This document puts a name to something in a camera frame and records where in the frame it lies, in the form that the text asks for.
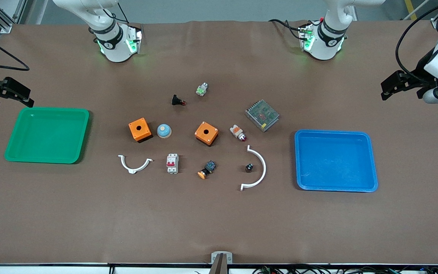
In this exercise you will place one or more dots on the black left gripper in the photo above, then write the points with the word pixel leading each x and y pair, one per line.
pixel 419 74

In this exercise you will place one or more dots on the small black capacitor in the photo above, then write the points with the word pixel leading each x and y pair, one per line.
pixel 249 168

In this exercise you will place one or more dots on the white red circuit breaker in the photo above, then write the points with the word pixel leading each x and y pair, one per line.
pixel 172 163

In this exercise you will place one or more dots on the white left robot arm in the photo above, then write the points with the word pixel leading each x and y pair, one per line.
pixel 329 45

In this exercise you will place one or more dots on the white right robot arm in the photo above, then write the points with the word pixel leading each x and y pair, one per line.
pixel 114 45

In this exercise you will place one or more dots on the green plastic tray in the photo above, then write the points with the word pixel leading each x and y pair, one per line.
pixel 44 137

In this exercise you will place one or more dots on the blue plastic tray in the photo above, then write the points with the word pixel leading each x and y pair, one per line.
pixel 333 163

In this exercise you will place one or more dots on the metal mesh power supply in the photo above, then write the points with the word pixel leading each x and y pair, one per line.
pixel 262 114

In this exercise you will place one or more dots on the small white curved clamp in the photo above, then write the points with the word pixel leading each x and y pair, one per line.
pixel 132 169

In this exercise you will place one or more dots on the large white curved arc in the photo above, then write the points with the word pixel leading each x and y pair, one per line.
pixel 263 167

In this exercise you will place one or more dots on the blue white dome button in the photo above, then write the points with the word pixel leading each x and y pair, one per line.
pixel 164 131

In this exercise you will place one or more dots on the black red push button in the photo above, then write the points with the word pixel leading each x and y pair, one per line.
pixel 175 100

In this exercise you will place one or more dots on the brown table mat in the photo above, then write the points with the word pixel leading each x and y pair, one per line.
pixel 203 213

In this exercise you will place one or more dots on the aluminium frame profile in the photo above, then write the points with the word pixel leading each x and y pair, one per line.
pixel 4 21

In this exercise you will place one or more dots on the orange button enclosure box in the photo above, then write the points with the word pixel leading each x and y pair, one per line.
pixel 134 134
pixel 211 134

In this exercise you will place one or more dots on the red indicator light switch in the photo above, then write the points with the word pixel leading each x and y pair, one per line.
pixel 236 130

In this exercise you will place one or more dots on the green white switch module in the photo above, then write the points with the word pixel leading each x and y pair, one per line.
pixel 202 90

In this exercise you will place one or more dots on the orange push button switch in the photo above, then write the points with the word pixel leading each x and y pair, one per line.
pixel 207 168

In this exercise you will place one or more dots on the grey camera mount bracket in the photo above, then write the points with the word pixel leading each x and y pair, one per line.
pixel 221 258

